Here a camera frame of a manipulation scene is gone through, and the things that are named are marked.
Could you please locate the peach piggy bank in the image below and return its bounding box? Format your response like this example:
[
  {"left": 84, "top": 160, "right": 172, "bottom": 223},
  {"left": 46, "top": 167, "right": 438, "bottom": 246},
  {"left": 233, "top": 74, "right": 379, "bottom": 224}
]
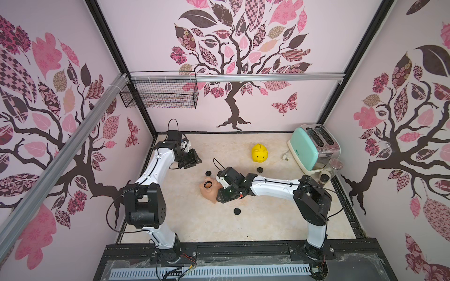
[{"left": 199, "top": 177, "right": 223, "bottom": 204}]

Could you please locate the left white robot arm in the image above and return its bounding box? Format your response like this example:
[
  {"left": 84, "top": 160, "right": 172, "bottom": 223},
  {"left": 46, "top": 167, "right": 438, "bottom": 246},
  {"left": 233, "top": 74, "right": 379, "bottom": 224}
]
[{"left": 123, "top": 139, "right": 202, "bottom": 249}]

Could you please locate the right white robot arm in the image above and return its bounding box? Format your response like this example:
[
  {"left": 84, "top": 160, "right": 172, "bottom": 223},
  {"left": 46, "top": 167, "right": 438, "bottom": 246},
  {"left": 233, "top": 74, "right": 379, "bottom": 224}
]
[{"left": 216, "top": 169, "right": 332, "bottom": 249}]

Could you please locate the yellow piggy bank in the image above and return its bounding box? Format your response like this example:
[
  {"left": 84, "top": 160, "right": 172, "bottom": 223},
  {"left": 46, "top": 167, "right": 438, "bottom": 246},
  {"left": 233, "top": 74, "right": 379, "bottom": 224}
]
[{"left": 251, "top": 144, "right": 268, "bottom": 163}]

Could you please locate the mint green toaster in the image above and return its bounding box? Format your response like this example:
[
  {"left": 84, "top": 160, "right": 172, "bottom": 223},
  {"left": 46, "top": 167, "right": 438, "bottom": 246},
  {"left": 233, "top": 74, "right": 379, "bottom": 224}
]
[{"left": 287, "top": 124, "right": 341, "bottom": 175}]

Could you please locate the glass spice jar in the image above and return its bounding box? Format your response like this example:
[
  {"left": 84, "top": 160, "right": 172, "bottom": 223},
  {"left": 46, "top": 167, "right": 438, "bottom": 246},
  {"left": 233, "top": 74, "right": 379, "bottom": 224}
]
[{"left": 318, "top": 158, "right": 344, "bottom": 186}]

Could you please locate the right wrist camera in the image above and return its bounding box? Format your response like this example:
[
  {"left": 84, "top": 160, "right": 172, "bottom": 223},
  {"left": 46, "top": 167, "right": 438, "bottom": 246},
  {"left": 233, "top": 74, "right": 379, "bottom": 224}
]
[{"left": 216, "top": 167, "right": 244, "bottom": 187}]

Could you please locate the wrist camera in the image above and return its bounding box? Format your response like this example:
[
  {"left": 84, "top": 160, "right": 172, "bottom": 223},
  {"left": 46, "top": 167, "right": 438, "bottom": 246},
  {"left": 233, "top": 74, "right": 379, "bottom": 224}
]
[
  {"left": 216, "top": 167, "right": 244, "bottom": 187},
  {"left": 165, "top": 130, "right": 182, "bottom": 143}
]

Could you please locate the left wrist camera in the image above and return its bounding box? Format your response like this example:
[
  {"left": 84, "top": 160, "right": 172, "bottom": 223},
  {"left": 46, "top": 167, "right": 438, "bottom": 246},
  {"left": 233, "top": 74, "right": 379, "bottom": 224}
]
[{"left": 165, "top": 130, "right": 182, "bottom": 143}]

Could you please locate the black wire basket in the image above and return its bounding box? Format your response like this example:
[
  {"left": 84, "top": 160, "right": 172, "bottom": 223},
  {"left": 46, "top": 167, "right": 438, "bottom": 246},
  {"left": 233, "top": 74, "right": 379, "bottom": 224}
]
[{"left": 120, "top": 70, "right": 199, "bottom": 109}]

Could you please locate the white slotted cable duct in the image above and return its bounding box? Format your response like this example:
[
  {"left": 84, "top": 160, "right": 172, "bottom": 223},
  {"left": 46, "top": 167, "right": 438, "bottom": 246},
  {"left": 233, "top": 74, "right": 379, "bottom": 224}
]
[{"left": 106, "top": 263, "right": 312, "bottom": 281}]

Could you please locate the black base frame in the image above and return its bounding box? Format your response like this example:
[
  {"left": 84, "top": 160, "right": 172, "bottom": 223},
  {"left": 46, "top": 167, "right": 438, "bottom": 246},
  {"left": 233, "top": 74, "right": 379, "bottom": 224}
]
[{"left": 94, "top": 238, "right": 396, "bottom": 281}]

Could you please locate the aluminium rail back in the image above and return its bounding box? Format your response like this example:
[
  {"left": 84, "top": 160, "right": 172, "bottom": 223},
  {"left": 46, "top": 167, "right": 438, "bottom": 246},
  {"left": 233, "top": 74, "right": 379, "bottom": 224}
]
[{"left": 196, "top": 73, "right": 345, "bottom": 83}]

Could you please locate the aluminium rail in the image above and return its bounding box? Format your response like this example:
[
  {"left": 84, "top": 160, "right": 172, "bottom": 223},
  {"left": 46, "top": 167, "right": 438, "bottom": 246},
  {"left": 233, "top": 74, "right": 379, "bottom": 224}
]
[
  {"left": 1, "top": 74, "right": 128, "bottom": 259},
  {"left": 196, "top": 73, "right": 345, "bottom": 83}
]

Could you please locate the aluminium rail left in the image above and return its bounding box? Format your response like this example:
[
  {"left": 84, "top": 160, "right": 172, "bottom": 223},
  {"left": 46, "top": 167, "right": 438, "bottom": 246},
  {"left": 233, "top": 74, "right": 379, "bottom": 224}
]
[{"left": 1, "top": 74, "right": 128, "bottom": 259}]

